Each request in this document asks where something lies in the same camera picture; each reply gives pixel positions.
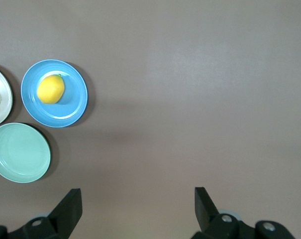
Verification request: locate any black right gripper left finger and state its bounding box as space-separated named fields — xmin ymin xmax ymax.
xmin=0 ymin=188 xmax=83 ymax=239

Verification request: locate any beige plate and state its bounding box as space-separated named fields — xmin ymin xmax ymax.
xmin=0 ymin=64 xmax=13 ymax=128

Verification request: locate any yellow lemon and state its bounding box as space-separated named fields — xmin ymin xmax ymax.
xmin=36 ymin=74 xmax=66 ymax=105

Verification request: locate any light green plate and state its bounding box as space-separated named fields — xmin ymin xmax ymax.
xmin=0 ymin=122 xmax=51 ymax=184

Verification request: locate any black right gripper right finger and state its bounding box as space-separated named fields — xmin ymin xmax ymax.
xmin=191 ymin=187 xmax=296 ymax=239

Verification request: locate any blue plate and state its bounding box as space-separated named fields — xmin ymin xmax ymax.
xmin=20 ymin=59 xmax=89 ymax=128

